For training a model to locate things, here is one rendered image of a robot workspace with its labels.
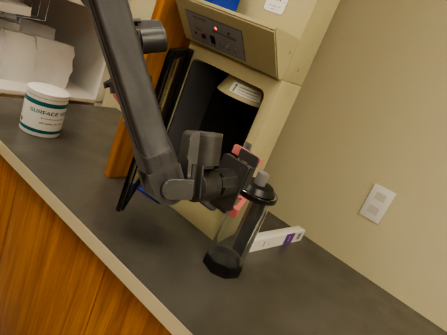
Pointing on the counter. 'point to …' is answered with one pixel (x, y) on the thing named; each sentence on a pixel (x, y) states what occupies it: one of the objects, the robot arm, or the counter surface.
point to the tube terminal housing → (299, 65)
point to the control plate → (207, 26)
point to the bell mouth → (241, 91)
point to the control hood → (253, 47)
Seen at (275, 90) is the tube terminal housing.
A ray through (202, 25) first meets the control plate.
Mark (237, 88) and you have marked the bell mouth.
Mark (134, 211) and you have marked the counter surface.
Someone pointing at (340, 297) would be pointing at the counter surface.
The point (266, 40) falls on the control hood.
